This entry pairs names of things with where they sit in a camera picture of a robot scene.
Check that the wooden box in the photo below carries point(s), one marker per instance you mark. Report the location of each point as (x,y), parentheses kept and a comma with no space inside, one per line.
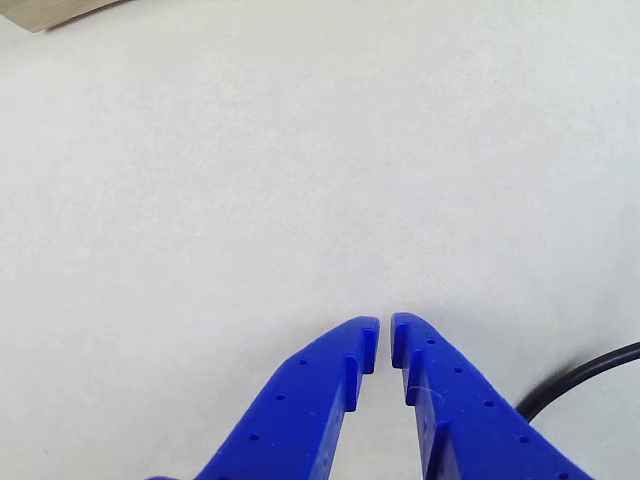
(50,12)

